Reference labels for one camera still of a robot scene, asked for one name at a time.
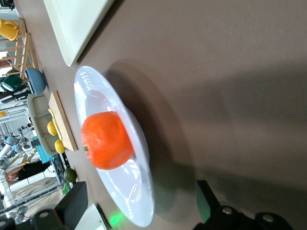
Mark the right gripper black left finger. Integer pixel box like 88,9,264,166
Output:
0,181,88,230

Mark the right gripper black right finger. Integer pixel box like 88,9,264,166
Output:
194,179,295,230

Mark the orange mandarin fruit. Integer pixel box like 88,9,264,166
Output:
81,111,134,171

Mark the pale lavender round plate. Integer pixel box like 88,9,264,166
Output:
73,66,155,228

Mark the dark green avocado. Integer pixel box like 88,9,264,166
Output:
63,167,78,184

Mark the person in black shirt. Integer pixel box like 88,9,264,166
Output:
4,160,52,183

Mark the yellow lemon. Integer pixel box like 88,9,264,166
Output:
54,139,66,154
47,121,59,137

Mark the yellow plastic knife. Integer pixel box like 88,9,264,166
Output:
51,115,63,140

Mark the wooden cutting board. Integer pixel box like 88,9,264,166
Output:
48,91,79,152

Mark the yellow plastic fork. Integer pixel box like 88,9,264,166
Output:
47,108,59,135

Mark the beige plastic crate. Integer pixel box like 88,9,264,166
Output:
26,94,59,156

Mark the brown table cover mat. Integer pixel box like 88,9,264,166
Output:
14,0,307,230

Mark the blue bowl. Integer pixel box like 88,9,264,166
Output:
25,67,47,95

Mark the wooden drying rack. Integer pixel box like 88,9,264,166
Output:
0,18,39,80

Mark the cream tray with bear print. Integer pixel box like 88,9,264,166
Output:
43,0,116,67

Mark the yellow mug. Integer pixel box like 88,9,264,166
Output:
0,19,20,41

